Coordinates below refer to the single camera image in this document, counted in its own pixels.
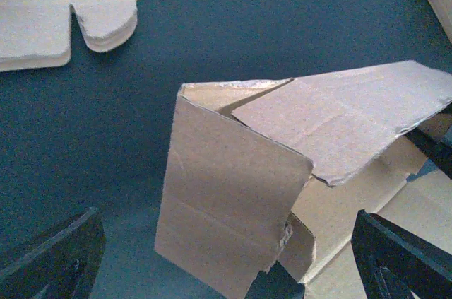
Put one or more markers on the stack of flat cardboard blanks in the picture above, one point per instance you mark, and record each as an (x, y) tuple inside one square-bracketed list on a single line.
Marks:
[(37, 33)]

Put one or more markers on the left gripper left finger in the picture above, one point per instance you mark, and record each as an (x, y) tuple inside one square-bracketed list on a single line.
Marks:
[(60, 262)]

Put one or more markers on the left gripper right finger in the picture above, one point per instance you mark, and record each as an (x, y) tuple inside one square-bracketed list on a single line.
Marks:
[(394, 263)]

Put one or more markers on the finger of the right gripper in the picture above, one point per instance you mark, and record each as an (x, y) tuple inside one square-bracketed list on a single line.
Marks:
[(428, 137)]

